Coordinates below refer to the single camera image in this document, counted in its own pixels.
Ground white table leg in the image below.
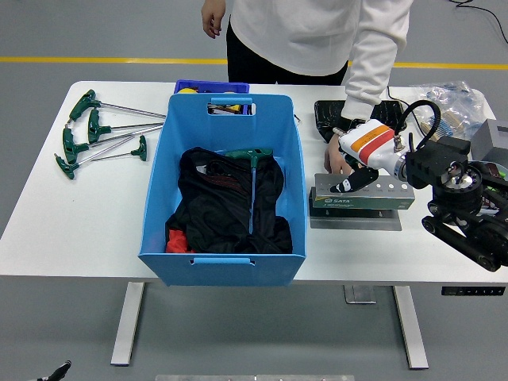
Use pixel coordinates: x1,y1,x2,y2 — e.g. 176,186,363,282
392,284,429,370
110,281,146,367

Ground person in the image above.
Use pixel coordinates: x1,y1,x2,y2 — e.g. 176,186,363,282
200,0,416,175

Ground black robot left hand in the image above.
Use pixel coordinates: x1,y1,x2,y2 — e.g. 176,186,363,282
37,360,72,381

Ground black wristwatch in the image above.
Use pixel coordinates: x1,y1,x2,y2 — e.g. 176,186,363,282
341,117,372,130

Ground large blue plastic box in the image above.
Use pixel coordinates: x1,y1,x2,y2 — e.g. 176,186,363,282
137,93,309,287

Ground grey metal floor plate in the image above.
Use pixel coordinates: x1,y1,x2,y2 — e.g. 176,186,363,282
344,284,377,305

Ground person's right hand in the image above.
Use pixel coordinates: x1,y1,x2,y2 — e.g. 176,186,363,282
200,0,228,40

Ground black cloth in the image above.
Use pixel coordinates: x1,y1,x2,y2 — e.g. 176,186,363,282
164,147,294,255

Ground grey box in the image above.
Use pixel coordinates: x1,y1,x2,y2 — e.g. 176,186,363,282
470,117,508,163

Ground clear plastic parts bags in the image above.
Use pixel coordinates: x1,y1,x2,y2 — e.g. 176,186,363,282
412,80,487,120

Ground short green T-handle hex key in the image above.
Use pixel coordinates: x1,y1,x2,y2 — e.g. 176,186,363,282
91,135,148,162

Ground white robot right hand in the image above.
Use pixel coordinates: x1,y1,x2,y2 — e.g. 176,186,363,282
328,117,406,195

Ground thin black table cable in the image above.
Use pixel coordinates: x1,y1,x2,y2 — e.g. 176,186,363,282
387,85,416,120

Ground person's left hand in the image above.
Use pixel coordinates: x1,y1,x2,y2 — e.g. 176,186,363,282
323,134,356,175

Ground red cloth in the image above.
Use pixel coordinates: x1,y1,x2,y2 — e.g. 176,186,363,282
165,229,198,254

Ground black table control panel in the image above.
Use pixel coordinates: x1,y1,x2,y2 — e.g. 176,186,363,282
441,285,507,297

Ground black floor cable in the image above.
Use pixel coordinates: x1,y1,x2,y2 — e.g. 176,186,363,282
448,0,508,43

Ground large green T-handle hex key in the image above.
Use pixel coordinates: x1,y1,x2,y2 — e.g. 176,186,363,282
225,147,275,236

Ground small dark blue bin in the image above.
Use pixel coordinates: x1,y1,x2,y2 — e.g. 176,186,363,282
174,79,251,95

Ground grey metal hex key stand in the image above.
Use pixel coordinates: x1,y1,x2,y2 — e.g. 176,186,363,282
308,172,417,231

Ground black plastic tray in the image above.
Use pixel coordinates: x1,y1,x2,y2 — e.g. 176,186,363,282
313,98,405,144

